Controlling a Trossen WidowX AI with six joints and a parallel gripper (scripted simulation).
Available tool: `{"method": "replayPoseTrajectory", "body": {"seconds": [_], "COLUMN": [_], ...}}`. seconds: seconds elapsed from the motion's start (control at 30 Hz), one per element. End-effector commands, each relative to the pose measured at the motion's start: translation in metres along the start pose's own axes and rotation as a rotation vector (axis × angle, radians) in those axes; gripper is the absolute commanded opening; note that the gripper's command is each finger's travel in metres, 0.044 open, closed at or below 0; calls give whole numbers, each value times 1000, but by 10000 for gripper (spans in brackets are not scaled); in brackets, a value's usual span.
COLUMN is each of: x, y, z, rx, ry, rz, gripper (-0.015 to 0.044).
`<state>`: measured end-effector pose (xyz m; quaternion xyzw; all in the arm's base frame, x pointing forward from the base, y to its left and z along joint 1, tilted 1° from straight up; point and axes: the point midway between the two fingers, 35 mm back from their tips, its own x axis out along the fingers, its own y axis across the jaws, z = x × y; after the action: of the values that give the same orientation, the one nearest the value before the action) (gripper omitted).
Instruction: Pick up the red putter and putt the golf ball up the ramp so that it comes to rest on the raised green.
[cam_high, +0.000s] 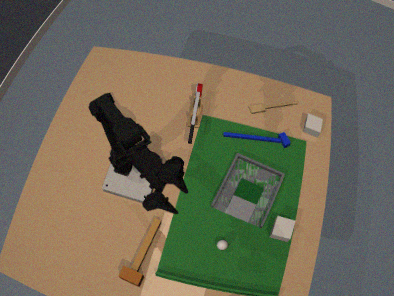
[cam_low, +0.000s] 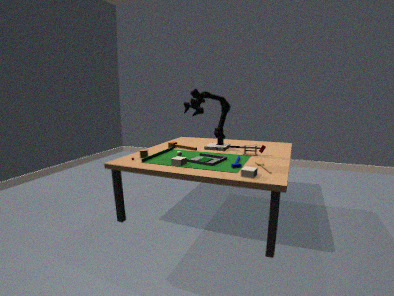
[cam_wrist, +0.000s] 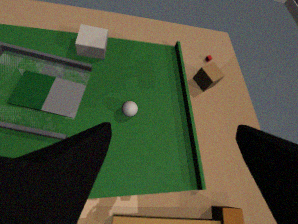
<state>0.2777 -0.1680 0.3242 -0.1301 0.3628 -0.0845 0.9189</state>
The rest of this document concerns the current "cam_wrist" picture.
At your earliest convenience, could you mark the tan cube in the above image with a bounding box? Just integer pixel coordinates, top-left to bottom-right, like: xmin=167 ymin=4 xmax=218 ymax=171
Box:
xmin=193 ymin=61 xmax=225 ymax=92

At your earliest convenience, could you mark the grey cube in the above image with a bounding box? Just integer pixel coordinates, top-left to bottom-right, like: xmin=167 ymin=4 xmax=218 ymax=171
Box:
xmin=75 ymin=24 xmax=108 ymax=59

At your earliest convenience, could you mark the white golf ball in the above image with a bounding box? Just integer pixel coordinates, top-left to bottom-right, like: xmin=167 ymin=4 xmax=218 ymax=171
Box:
xmin=122 ymin=101 xmax=138 ymax=117

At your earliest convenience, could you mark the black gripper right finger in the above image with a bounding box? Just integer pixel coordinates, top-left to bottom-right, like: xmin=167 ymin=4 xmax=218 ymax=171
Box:
xmin=235 ymin=125 xmax=298 ymax=224

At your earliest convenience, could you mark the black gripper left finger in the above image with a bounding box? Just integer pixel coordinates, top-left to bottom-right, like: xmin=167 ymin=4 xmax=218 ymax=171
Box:
xmin=0 ymin=122 xmax=112 ymax=224

